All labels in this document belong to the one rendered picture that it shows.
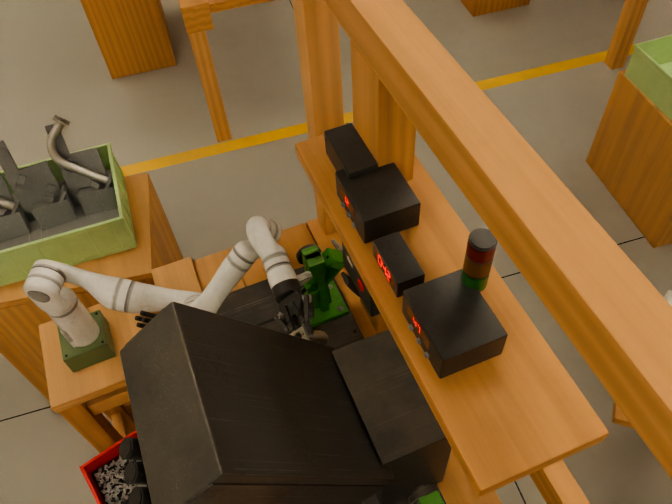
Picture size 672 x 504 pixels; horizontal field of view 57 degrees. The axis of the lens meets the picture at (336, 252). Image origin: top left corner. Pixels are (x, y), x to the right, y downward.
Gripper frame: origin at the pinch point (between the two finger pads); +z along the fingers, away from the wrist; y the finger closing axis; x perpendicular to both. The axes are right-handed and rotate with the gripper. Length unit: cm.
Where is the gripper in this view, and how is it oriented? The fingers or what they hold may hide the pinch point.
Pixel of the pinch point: (303, 334)
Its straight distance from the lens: 160.8
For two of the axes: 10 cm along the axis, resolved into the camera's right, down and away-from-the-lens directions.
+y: 6.9, -5.0, -5.2
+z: 3.7, 8.6, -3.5
